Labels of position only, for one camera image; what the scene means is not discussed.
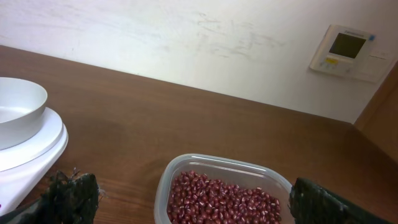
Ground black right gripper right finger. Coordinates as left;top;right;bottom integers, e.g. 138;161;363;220
289;177;391;224

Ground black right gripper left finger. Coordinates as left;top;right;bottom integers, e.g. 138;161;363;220
1;169;100;224

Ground white digital kitchen scale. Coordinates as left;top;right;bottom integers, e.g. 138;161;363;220
1;108;68;215

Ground white round bowl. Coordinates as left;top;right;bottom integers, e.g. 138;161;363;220
1;77;48;149

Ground red adzuki beans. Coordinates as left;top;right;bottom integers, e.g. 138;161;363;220
166;170;282;224

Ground clear plastic bean container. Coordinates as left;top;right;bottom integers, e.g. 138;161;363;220
154;154;295;224

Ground white wall control panel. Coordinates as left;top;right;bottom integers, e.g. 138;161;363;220
309;24;393;83

